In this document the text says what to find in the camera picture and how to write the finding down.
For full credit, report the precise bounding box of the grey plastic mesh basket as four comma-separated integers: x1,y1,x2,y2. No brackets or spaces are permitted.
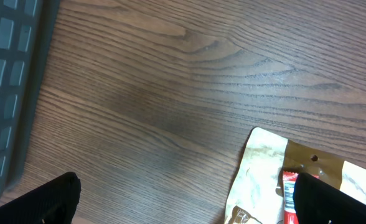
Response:
0,0,60,198

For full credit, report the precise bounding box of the red stick packet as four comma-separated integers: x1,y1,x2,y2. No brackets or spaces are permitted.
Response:
281,170,320,224

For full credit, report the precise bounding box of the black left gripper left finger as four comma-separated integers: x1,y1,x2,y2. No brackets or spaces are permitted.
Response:
0,172,81,224

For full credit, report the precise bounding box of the beige snack bag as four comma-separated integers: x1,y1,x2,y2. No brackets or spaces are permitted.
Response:
224,127,366,223

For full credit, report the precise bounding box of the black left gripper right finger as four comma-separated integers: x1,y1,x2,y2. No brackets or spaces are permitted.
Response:
293,173,366,224

